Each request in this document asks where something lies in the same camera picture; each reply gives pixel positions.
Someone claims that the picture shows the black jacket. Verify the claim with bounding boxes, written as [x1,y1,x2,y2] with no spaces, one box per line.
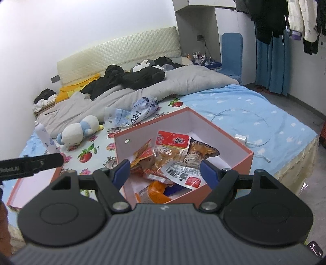
[80,56,185,100]

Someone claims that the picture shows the orange snack packet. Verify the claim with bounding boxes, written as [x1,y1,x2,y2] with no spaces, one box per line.
[133,139,156,167]
[147,180,175,203]

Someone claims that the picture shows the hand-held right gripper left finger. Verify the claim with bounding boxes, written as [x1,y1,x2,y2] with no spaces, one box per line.
[51,160,131,212]

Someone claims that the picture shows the blue chair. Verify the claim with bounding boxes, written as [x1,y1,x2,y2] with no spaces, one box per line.
[221,33,243,84]

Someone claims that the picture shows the cream padded headboard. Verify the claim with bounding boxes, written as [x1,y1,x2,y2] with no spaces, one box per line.
[56,26,181,86]

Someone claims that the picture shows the cream bed skirt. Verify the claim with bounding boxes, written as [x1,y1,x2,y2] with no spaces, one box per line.
[274,132,320,189]

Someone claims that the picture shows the floral plastic tablecloth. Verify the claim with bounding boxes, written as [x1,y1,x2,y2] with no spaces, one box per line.
[55,95,194,176]

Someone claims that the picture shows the small black device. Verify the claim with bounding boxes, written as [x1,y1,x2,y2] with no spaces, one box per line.
[307,241,324,258]

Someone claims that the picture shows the white charger cable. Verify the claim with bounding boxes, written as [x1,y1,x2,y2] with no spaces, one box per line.
[211,108,272,163]

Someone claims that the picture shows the bedside table with bottles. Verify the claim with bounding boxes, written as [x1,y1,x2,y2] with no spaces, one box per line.
[178,51,222,70]

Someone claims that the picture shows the white blue plush penguin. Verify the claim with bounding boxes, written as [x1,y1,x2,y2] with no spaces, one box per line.
[56,115,104,152]

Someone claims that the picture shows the grey duvet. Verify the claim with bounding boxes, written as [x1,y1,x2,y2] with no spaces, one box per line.
[37,65,240,137]

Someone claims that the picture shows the cardboard box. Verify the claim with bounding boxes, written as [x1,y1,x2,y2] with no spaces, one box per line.
[33,103,56,119]

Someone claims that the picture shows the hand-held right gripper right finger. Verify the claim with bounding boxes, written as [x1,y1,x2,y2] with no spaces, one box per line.
[199,159,278,211]

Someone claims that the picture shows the salmon gift box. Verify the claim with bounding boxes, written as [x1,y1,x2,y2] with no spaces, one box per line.
[113,107,254,204]

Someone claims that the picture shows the person's left forearm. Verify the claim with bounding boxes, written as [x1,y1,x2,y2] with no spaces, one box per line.
[0,201,12,263]

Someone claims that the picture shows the hanging dark clothes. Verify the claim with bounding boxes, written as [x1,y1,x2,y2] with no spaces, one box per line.
[234,0,326,55]

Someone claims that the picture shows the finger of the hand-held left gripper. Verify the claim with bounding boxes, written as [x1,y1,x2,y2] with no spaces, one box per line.
[23,153,65,174]

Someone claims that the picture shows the pile of dark white clothes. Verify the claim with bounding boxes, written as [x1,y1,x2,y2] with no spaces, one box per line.
[34,88,58,113]

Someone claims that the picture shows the tan packet with red top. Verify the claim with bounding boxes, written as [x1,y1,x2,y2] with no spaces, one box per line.
[152,130,191,171]

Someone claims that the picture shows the dark brown glossy packet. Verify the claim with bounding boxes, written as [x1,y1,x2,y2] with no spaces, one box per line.
[187,138,220,167]

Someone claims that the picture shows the white cabinet unit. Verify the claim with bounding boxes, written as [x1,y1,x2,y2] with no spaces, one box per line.
[172,0,258,84]

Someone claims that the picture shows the blue snack packet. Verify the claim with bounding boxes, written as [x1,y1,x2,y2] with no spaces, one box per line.
[164,184,184,197]

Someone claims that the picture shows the yellow pillow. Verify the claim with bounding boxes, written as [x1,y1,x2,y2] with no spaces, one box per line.
[55,73,101,104]

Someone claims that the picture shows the salmon box lid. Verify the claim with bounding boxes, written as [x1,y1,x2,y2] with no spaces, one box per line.
[6,166,63,211]

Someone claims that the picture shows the white spray bottle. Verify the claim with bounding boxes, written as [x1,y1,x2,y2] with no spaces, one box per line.
[35,122,58,155]

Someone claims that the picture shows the white hanging jacket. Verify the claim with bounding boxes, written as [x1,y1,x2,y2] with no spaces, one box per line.
[288,0,319,42]

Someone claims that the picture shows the silver packet red label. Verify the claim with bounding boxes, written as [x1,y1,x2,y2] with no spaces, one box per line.
[163,162,202,189]

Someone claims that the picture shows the crumpled printed plastic bag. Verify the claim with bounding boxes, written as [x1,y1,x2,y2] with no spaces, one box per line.
[104,97,159,128]

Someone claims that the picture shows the blue curtain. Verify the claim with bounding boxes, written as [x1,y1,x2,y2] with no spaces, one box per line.
[255,31,291,96]

